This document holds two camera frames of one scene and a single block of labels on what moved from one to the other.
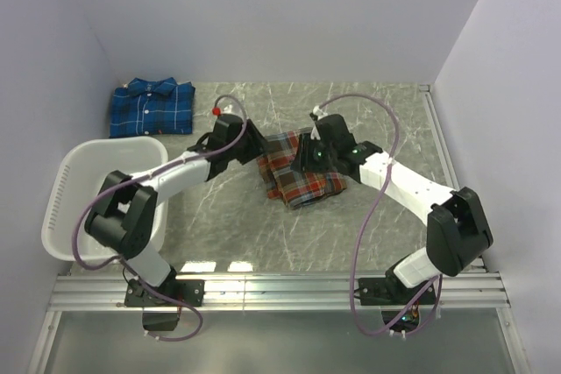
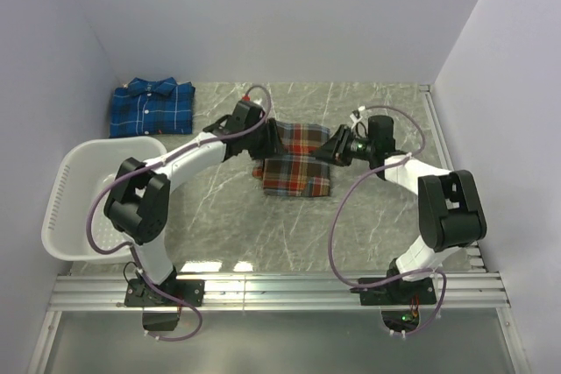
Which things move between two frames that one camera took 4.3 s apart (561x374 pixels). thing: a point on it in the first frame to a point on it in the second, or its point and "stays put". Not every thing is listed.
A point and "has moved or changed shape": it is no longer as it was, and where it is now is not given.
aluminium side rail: (477, 263) stays put
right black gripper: (303, 161) to (336, 149)
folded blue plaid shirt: (145, 107) stays put
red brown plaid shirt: (300, 188) has moved or changed shape
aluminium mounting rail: (459, 291) stays put
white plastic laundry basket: (83, 173) stays put
